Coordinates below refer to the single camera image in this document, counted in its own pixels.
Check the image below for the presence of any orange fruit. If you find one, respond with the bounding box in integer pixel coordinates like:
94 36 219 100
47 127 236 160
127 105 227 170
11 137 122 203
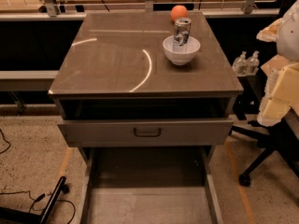
170 5 188 21

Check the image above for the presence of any cardboard box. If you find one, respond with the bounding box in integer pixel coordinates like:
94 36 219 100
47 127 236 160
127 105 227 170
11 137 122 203
258 55 299 137

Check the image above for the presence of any silver redbull can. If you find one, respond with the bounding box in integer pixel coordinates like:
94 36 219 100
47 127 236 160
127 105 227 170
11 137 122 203
174 17 192 46

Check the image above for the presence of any white ceramic bowl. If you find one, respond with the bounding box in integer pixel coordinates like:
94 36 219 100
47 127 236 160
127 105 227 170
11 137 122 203
163 36 201 65

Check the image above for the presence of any black stand base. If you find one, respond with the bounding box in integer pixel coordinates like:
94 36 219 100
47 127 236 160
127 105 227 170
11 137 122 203
0 175 70 224

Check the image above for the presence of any grey upper drawer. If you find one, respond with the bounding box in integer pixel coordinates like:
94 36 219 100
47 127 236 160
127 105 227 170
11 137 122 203
58 119 233 147

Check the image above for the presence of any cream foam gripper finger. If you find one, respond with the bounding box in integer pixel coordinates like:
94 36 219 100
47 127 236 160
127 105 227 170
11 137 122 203
256 18 282 42
257 63 299 127

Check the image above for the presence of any black floor cable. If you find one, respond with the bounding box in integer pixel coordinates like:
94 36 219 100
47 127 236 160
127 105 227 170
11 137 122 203
0 128 77 224

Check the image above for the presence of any open grey lower drawer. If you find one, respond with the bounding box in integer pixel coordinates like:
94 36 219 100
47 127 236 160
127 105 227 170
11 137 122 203
78 147 224 224

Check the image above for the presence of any clear sanitizer bottle left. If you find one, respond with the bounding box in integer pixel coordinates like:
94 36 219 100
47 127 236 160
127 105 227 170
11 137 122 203
233 51 247 75

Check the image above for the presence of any black office chair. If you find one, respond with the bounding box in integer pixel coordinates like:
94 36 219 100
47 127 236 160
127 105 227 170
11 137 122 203
230 74 299 187

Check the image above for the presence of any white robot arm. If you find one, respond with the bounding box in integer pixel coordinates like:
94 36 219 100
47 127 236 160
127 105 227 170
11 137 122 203
258 0 299 127

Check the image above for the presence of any grey metal counter cabinet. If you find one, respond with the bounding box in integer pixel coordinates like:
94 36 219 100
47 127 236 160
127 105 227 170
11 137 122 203
47 10 245 224

